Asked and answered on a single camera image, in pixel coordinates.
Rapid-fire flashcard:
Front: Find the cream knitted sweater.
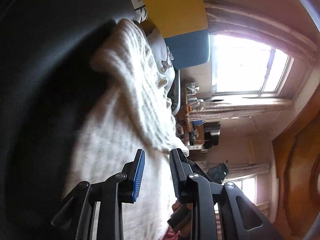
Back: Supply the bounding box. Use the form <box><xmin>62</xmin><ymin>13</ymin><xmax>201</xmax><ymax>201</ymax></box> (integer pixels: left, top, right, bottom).
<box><xmin>64</xmin><ymin>19</ymin><xmax>189</xmax><ymax>239</ymax></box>

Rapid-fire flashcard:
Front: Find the person right hand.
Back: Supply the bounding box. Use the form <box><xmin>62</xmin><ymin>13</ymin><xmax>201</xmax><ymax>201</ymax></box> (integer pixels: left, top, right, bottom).
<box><xmin>173</xmin><ymin>204</ymin><xmax>193</xmax><ymax>239</ymax></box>

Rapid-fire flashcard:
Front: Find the black television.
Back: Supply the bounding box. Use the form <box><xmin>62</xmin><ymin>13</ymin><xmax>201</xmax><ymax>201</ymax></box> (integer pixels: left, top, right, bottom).
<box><xmin>203</xmin><ymin>122</ymin><xmax>221</xmax><ymax>150</ymax></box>

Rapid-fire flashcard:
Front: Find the pink ruffled bed cover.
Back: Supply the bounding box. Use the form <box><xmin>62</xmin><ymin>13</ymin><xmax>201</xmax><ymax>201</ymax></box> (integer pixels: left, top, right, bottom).
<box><xmin>162</xmin><ymin>227</ymin><xmax>180</xmax><ymax>240</ymax></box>

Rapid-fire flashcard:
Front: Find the wooden side table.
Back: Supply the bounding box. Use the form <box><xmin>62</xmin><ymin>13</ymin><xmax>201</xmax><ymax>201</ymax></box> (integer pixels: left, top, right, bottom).
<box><xmin>176</xmin><ymin>82</ymin><xmax>204</xmax><ymax>151</ymax></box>

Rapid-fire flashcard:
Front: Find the pink middle curtain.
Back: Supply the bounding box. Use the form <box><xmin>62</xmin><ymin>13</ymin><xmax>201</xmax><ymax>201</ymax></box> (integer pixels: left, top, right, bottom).
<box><xmin>189</xmin><ymin>98</ymin><xmax>293</xmax><ymax>121</ymax></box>

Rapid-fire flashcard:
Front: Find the pink curtain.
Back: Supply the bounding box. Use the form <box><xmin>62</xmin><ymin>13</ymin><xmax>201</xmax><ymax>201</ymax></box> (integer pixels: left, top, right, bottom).
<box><xmin>189</xmin><ymin>98</ymin><xmax>293</xmax><ymax>121</ymax></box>
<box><xmin>203</xmin><ymin>0</ymin><xmax>318</xmax><ymax>66</ymax></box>

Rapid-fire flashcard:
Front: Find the large clear jar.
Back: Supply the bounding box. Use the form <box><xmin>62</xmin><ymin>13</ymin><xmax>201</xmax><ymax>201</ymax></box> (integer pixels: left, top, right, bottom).
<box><xmin>189</xmin><ymin>99</ymin><xmax>205</xmax><ymax>112</ymax></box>

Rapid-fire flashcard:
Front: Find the grey deer print pillow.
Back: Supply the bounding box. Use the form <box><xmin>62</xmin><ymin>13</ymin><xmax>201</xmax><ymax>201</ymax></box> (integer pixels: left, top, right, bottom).
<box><xmin>147</xmin><ymin>27</ymin><xmax>176</xmax><ymax>93</ymax></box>

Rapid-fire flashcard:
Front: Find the pink left curtain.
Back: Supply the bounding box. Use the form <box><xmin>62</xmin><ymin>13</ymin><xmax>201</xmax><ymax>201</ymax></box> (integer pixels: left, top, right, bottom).
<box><xmin>203</xmin><ymin>0</ymin><xmax>318</xmax><ymax>66</ymax></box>

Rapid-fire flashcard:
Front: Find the multicolour sofa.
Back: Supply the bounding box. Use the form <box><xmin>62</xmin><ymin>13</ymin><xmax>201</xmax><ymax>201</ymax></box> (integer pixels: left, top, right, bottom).
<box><xmin>122</xmin><ymin>0</ymin><xmax>212</xmax><ymax>116</ymax></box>

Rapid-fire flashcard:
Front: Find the triangle pattern pillow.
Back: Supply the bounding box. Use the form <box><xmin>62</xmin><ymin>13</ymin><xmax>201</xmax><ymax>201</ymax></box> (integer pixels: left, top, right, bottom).
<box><xmin>131</xmin><ymin>0</ymin><xmax>148</xmax><ymax>23</ymax></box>

